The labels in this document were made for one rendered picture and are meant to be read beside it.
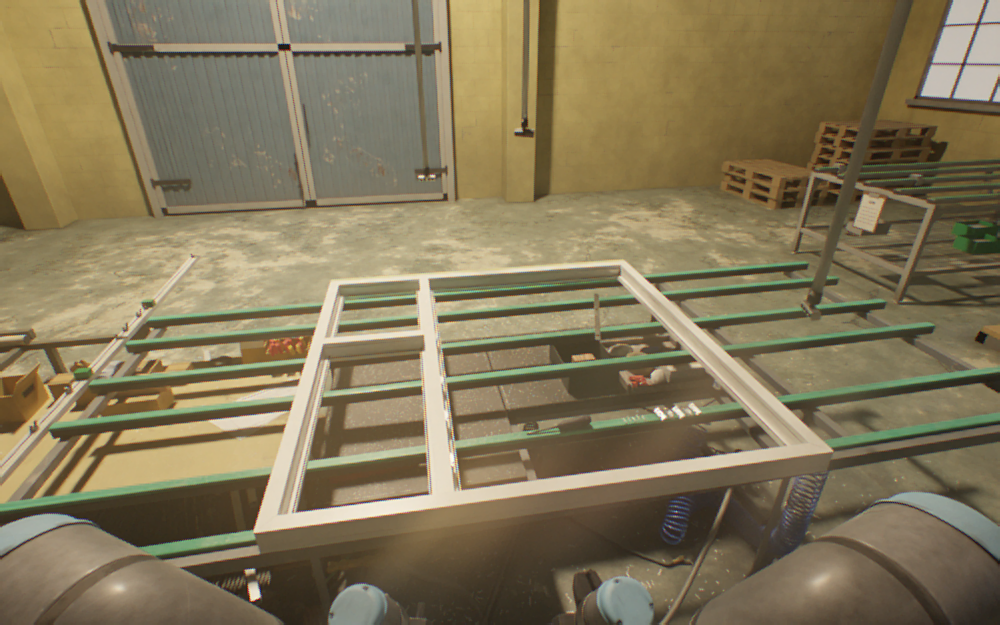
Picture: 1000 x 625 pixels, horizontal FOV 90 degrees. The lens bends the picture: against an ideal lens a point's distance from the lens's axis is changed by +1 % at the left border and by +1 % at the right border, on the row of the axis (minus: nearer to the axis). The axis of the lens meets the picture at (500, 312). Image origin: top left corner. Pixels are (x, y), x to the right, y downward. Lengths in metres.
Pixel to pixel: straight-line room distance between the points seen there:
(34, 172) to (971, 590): 8.31
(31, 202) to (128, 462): 6.44
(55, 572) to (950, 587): 0.64
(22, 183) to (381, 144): 4.23
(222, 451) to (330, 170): 5.81
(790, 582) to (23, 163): 8.25
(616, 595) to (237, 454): 1.46
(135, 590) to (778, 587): 0.47
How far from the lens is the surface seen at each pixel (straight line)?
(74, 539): 0.55
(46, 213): 8.40
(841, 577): 0.48
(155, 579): 0.49
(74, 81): 8.29
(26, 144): 8.23
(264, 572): 2.10
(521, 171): 7.38
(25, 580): 0.53
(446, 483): 1.35
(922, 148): 9.54
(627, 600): 1.01
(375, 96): 7.39
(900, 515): 0.55
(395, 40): 7.38
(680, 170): 8.79
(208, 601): 0.49
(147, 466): 2.19
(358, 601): 1.01
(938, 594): 0.51
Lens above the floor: 1.89
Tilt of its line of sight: 27 degrees down
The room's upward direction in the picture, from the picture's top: straight up
